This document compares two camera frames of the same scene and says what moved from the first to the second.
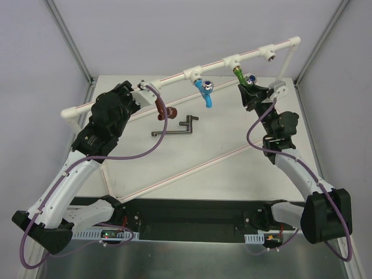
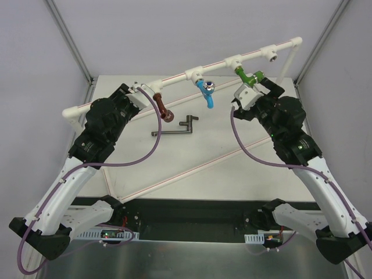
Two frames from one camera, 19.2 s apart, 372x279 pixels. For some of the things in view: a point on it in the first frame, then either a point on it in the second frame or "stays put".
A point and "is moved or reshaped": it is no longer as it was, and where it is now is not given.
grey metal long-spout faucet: (189, 123) stays put
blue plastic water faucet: (206, 88) stays put
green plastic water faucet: (246, 79) is moved or reshaped
